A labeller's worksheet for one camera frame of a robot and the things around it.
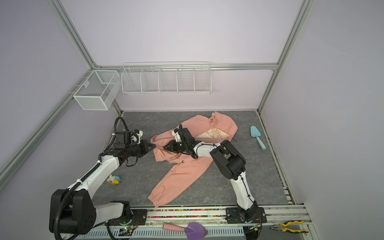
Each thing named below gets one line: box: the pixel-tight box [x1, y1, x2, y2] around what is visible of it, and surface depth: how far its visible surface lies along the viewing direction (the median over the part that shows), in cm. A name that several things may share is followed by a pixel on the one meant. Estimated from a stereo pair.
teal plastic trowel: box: [250, 125, 267, 150], surface depth 107 cm
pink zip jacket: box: [148, 111, 238, 208], surface depth 90 cm
